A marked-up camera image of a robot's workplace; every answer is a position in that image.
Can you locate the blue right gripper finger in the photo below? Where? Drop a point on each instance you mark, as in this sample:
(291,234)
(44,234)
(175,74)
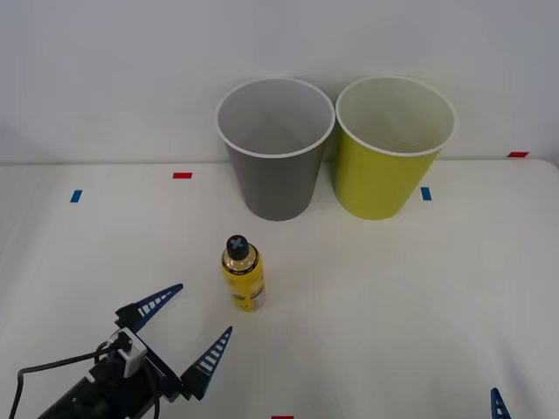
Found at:
(498,406)

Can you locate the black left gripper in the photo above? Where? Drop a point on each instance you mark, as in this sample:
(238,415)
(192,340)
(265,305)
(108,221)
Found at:
(158,376)

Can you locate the yellow bottle with black cap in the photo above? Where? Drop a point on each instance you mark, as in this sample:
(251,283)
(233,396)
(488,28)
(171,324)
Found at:
(245,279)

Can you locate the silver and black left arm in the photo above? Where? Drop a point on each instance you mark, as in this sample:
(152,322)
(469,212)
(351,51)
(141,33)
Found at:
(65,399)

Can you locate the grey plastic waste bin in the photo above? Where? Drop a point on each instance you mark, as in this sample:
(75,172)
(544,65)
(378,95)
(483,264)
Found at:
(277,183)

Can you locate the yellow-green plastic waste bin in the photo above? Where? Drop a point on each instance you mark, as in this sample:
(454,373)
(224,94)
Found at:
(375,183)

